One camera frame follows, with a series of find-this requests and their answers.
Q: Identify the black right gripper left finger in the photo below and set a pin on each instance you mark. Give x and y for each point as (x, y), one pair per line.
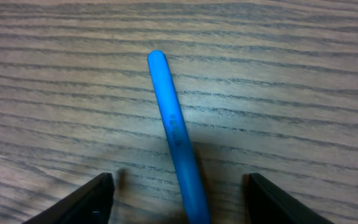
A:
(90, 204)

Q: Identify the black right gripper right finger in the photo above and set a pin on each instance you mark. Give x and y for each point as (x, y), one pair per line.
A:
(267, 203)

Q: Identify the blue disposable razor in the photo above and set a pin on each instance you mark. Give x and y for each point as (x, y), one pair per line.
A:
(183, 156)

